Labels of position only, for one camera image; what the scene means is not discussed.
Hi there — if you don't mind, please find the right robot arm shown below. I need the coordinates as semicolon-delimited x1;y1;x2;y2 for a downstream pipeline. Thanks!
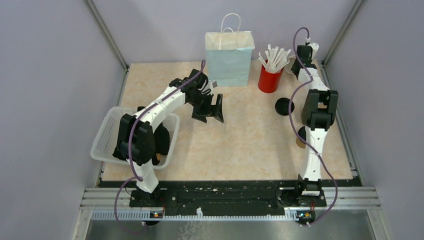
291;40;339;206

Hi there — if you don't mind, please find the clear plastic basket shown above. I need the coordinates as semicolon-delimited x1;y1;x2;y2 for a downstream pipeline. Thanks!
90;106;180;170

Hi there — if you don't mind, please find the white wrapped straws bundle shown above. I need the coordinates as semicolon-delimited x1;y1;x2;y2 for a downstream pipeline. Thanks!
258;44;293;74

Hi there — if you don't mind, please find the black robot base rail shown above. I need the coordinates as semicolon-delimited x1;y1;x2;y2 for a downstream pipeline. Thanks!
97;179;362;220

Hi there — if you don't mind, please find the brown paper coffee cup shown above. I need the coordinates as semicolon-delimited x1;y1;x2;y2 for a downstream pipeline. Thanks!
296;138;306;149

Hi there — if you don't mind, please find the black cloth in basket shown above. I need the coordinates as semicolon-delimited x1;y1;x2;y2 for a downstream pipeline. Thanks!
112;113;170;166

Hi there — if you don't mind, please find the white toothed cable rail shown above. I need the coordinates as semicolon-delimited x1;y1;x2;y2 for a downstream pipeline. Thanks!
91;208;299;222

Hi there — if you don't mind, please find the light blue paper bag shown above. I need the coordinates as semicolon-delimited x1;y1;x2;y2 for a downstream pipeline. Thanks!
205;13;255;87

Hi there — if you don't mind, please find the red ribbed straw cup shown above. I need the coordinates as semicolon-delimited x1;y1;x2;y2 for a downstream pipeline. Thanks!
258;66;284;94

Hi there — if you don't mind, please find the stack of black lids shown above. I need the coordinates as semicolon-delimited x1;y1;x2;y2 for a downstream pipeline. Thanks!
274;97;295;116

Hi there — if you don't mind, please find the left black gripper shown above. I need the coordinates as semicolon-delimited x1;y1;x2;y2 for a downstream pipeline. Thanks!
188;92;223;123

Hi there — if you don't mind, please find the black plastic cup lid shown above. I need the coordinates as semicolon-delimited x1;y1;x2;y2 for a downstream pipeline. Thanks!
297;126;307;141

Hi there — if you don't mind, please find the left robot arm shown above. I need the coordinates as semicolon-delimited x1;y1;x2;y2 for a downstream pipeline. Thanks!
112;69;224;207

